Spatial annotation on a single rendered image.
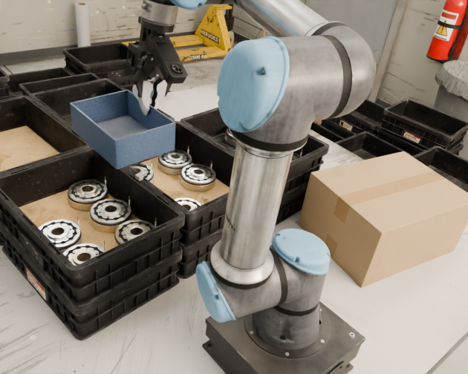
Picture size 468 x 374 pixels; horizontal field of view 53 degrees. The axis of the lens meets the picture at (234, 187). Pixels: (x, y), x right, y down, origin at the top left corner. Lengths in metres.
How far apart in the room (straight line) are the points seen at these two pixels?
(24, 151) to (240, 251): 0.95
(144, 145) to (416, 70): 3.36
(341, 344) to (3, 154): 1.09
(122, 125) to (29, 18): 3.43
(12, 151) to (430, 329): 1.29
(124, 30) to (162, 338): 4.08
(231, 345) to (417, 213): 0.65
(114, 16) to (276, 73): 4.32
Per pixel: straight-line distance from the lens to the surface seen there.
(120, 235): 1.17
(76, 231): 1.18
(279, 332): 1.03
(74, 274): 1.00
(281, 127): 0.62
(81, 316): 1.11
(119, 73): 3.00
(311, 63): 0.62
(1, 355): 1.18
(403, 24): 4.21
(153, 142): 1.04
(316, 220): 1.44
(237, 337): 1.05
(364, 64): 0.67
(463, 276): 1.58
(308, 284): 0.93
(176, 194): 1.35
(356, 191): 1.39
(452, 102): 3.41
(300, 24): 0.79
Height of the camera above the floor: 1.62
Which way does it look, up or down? 34 degrees down
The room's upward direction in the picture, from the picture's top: 8 degrees clockwise
